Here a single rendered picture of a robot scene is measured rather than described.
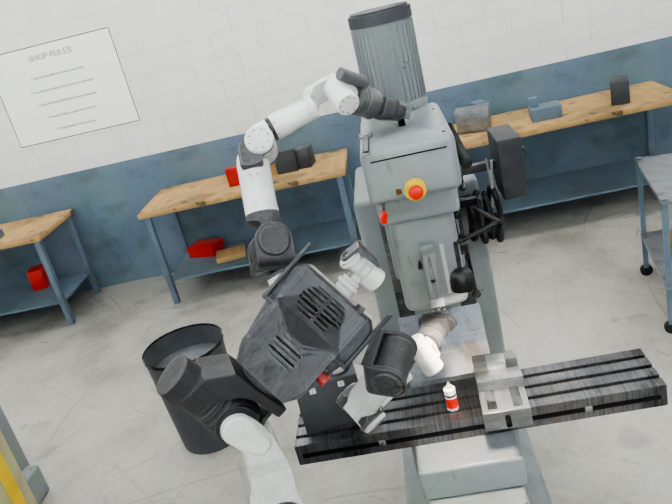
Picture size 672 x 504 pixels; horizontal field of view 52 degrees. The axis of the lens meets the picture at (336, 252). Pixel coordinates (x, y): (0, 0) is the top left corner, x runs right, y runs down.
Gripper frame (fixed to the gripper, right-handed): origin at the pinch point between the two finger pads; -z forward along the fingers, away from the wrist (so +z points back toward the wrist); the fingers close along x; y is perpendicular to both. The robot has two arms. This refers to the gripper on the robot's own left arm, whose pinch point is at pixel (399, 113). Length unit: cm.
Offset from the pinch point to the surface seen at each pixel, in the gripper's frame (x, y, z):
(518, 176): 7, -8, -51
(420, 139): 18.4, -8.6, 7.2
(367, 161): 9.5, -17.0, 16.3
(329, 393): -24, -93, -15
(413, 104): -9.2, 6.1, -13.1
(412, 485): -49, -144, -94
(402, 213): 6.2, -28.6, -3.2
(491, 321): -16, -62, -82
